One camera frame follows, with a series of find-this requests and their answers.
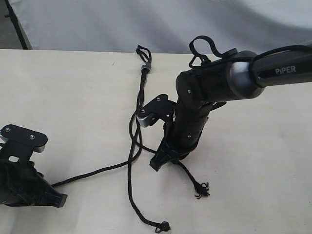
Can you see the grey fabric backdrop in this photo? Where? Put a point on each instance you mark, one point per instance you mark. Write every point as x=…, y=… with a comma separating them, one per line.
x=164, y=26

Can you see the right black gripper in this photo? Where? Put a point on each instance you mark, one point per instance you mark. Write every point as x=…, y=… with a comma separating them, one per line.
x=179, y=140

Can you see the black backdrop frame pole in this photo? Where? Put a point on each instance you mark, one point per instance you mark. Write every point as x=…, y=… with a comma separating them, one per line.
x=23, y=40

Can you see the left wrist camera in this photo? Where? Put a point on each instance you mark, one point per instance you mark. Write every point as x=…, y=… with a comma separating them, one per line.
x=21, y=143

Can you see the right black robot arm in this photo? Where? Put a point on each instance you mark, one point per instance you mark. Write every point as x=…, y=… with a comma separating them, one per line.
x=234, y=76

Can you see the grey cable clamp bracket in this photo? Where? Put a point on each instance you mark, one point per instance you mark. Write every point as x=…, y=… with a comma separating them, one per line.
x=146, y=68

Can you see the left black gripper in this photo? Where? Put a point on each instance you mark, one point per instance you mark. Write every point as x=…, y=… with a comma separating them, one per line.
x=26, y=187

